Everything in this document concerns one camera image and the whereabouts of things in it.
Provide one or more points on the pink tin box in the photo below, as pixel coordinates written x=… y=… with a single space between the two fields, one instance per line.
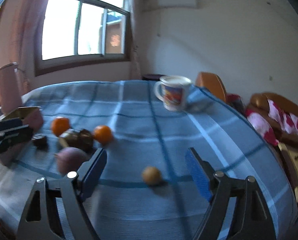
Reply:
x=36 y=121

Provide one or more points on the red white patterned cloth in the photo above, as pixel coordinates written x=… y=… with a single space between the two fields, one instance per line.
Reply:
x=261 y=125

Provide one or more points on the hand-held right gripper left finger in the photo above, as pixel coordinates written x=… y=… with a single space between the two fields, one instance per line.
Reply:
x=96 y=170

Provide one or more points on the red window decoration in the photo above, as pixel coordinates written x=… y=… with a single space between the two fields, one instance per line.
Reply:
x=115 y=40

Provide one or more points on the cream wooden furniture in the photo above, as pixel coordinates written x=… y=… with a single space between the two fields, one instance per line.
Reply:
x=292 y=167

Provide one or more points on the tan longan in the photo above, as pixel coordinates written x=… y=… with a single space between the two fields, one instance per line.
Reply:
x=151 y=175

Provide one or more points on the orange mandarin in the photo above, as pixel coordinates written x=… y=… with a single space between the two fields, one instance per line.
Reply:
x=103 y=134
x=60 y=126

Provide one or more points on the orange-brown wooden chair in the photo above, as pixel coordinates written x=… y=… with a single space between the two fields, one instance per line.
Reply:
x=211 y=83

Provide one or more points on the pink electric kettle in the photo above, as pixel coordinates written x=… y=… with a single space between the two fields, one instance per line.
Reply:
x=9 y=90

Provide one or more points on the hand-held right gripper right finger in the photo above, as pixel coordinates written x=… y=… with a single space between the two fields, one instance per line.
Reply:
x=197 y=177

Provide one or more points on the dark brown water chestnut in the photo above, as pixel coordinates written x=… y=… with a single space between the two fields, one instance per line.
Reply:
x=40 y=140

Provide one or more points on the pink curtain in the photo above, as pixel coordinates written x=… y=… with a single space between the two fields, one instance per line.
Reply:
x=24 y=30

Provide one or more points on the blue plaid tablecloth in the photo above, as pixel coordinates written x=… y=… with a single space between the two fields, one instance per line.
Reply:
x=139 y=117

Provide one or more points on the dark stool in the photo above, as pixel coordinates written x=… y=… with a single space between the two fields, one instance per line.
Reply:
x=152 y=77

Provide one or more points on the white air conditioner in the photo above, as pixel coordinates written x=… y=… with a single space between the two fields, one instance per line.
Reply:
x=176 y=0

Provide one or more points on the white cartoon print mug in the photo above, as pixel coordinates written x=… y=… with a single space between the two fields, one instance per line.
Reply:
x=174 y=93

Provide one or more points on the brown framed window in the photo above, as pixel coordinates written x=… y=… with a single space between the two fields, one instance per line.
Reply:
x=61 y=30

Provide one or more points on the purple round fruit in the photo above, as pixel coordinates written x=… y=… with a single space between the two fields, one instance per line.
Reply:
x=69 y=161

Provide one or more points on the pale narrow curtain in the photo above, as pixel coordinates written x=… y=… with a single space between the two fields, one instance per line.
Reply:
x=134 y=42

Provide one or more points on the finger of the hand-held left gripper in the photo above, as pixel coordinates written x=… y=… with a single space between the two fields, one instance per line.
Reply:
x=14 y=138
x=7 y=124

